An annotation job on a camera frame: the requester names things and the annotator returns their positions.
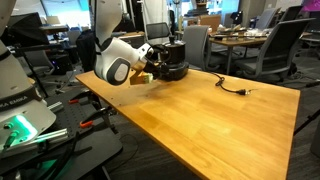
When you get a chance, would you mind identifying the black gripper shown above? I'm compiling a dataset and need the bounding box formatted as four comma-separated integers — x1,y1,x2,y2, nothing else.
143,53,167,79

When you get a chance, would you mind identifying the black cooking pot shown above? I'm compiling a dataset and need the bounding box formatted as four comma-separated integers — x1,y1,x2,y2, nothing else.
160,41,185,65

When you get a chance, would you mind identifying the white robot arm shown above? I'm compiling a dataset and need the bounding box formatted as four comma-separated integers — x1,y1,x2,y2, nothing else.
91,0,169,86

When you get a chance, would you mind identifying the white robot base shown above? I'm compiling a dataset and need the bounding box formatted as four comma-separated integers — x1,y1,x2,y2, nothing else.
0,0,58,154

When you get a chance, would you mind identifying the black electric hot plate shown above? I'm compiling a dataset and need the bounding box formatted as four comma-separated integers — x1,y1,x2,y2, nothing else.
160,62,189,81

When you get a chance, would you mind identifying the wooden desk with clutter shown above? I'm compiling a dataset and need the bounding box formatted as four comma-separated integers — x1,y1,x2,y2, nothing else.
209,26,314,76

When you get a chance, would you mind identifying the grey mesh office chair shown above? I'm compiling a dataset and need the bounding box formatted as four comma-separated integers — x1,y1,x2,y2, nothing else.
235,18,313,80

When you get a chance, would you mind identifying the orange handled clamp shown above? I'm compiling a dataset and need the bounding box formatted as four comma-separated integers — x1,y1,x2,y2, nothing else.
68,90,95,104
79,107,113,129

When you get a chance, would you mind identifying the black stove power cable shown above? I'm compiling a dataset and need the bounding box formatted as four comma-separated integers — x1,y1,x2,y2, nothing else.
191,67,252,97

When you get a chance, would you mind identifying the black mounting base plate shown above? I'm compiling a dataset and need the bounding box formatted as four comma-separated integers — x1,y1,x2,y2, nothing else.
0,90,122,180

